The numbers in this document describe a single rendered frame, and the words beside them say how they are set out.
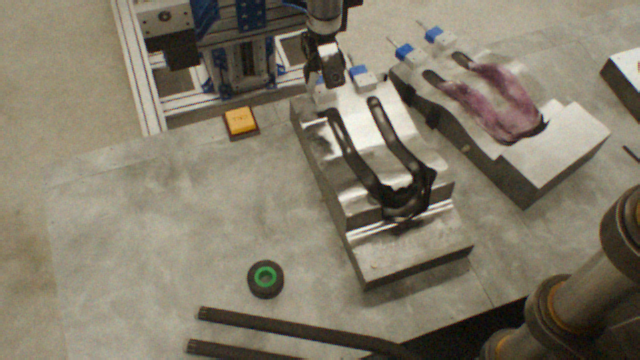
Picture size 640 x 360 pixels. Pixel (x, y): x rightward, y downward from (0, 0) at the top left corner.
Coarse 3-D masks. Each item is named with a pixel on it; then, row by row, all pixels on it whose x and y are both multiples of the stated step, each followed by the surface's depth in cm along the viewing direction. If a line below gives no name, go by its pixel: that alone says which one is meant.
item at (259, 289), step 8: (256, 264) 132; (264, 264) 132; (272, 264) 132; (248, 272) 131; (256, 272) 131; (264, 272) 133; (272, 272) 131; (280, 272) 131; (248, 280) 130; (256, 280) 130; (272, 280) 130; (280, 280) 130; (256, 288) 129; (264, 288) 129; (272, 288) 129; (280, 288) 131; (256, 296) 131; (264, 296) 130; (272, 296) 131
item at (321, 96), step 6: (318, 78) 151; (318, 84) 150; (324, 84) 148; (318, 90) 147; (324, 90) 147; (330, 90) 147; (318, 96) 146; (324, 96) 147; (330, 96) 147; (318, 102) 148; (324, 102) 149
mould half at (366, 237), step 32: (352, 96) 150; (384, 96) 150; (320, 128) 145; (352, 128) 146; (320, 160) 141; (384, 160) 139; (320, 192) 146; (352, 192) 131; (448, 192) 136; (352, 224) 131; (384, 224) 135; (416, 224) 136; (448, 224) 136; (352, 256) 133; (384, 256) 131; (416, 256) 132; (448, 256) 134
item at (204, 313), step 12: (204, 312) 127; (216, 312) 126; (228, 312) 126; (240, 312) 126; (228, 324) 125; (240, 324) 124; (252, 324) 123; (264, 324) 122; (276, 324) 122; (288, 324) 121; (300, 324) 121; (300, 336) 120; (312, 336) 119; (324, 336) 119; (336, 336) 118; (348, 336) 117; (360, 336) 117; (360, 348) 117
